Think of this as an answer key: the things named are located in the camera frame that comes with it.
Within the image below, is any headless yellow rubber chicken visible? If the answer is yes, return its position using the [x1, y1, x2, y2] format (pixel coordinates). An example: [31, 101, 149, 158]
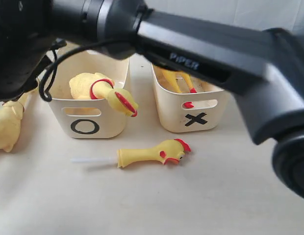
[153, 66, 197, 94]

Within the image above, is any whole yellow rubber chicken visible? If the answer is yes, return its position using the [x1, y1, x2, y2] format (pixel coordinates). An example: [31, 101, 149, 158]
[0, 88, 38, 152]

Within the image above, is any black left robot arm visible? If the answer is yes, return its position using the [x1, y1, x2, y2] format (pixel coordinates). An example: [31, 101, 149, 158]
[0, 0, 304, 198]

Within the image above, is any cream bin marked X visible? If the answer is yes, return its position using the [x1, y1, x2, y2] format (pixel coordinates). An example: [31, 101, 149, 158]
[152, 65, 229, 133]

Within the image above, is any severed chicken head with tube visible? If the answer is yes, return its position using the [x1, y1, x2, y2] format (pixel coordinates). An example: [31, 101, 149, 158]
[71, 139, 191, 168]

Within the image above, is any rubber chicken in O bin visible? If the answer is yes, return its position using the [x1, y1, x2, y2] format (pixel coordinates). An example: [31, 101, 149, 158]
[69, 73, 139, 117]

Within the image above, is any cream bin marked O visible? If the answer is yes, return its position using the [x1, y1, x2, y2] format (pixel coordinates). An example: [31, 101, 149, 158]
[49, 50, 130, 139]

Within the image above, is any white backdrop curtain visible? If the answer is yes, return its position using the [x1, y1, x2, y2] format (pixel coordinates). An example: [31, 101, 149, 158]
[146, 0, 304, 34]

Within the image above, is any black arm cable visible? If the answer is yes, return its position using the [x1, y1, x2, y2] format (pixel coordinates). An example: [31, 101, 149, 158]
[38, 39, 133, 102]

